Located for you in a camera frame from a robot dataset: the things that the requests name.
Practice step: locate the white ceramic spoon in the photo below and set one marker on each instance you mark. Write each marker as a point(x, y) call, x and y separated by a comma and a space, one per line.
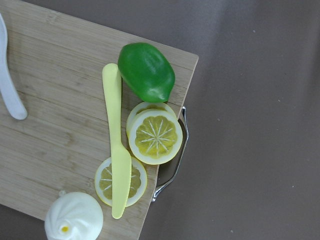
point(8, 91)

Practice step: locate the lower stacked lemon slice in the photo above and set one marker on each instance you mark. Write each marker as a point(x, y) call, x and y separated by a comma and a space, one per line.
point(146, 106)

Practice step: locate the green lime toy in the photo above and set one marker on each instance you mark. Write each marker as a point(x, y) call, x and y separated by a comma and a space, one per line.
point(147, 72)

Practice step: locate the yellow plastic knife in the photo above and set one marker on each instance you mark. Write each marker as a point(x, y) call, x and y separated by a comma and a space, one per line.
point(121, 162)

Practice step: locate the lemon slice under knife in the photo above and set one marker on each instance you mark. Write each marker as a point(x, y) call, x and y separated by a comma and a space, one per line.
point(103, 181)

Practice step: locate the bamboo cutting board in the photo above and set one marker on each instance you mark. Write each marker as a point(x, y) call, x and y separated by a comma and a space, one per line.
point(56, 63)

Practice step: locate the metal cutting board handle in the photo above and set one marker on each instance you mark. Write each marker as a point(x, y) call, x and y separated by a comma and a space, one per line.
point(167, 172)

